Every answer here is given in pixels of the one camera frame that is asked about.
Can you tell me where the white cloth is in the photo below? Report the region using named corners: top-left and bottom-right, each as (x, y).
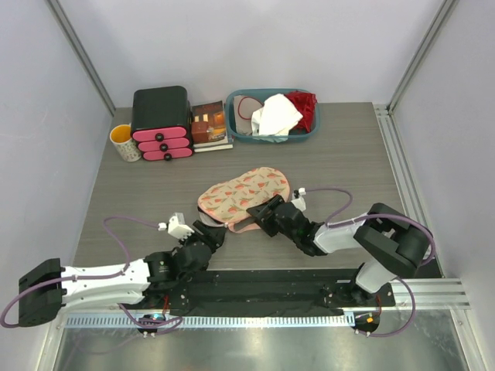
top-left (251, 94), bottom-right (303, 137)

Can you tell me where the red garment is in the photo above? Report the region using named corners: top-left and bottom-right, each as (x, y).
top-left (285, 90), bottom-right (317, 133)

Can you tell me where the stack of books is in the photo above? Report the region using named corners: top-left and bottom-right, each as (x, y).
top-left (191, 100), bottom-right (233, 153)

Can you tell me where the black pink drawer organizer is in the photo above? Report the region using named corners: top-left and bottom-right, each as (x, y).
top-left (131, 86), bottom-right (193, 162)

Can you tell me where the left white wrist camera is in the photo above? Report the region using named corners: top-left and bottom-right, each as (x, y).
top-left (157, 213), bottom-right (194, 243)

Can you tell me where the teal plastic basket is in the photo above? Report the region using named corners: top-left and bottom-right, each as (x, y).
top-left (225, 88), bottom-right (320, 142)

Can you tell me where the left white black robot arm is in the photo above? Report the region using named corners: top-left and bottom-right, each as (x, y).
top-left (14, 213), bottom-right (227, 328)

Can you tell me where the pink mesh laundry bag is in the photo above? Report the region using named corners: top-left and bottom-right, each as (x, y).
top-left (198, 167), bottom-right (290, 233)

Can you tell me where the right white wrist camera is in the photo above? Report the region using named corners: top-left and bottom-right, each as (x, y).
top-left (291, 187), bottom-right (306, 212)

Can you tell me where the grey cloth with red loop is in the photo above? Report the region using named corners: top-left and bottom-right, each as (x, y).
top-left (233, 95), bottom-right (263, 135)

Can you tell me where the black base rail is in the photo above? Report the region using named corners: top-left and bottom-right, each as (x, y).
top-left (125, 269), bottom-right (395, 318)

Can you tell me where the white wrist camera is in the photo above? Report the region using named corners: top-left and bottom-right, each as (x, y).
top-left (157, 213), bottom-right (194, 243)
top-left (291, 187), bottom-right (306, 212)

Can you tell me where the white slotted cable duct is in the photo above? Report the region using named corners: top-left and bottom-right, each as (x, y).
top-left (65, 312), bottom-right (355, 329)

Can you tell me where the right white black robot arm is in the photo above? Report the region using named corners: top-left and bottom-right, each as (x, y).
top-left (247, 196), bottom-right (435, 305)

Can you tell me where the yellow inside patterned mug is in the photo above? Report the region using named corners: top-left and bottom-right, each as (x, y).
top-left (109, 124), bottom-right (142, 162)

